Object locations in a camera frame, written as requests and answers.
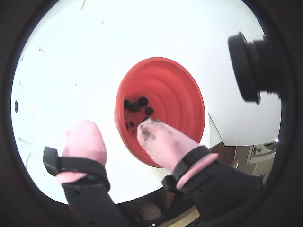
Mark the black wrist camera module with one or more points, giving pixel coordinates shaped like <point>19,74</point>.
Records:
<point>251,68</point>

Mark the white pipe cleaner stem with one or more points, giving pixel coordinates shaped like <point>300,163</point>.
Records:
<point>82,5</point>

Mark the red collapsible silicone cup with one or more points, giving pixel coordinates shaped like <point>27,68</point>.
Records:
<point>180,99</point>

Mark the pink sleeved gripper finger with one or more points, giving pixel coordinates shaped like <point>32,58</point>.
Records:
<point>85,144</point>
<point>165,146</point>

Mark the dark blueberry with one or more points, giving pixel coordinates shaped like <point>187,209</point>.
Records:
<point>127,104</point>
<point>16,106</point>
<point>149,110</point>
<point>143,101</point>
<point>135,107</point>

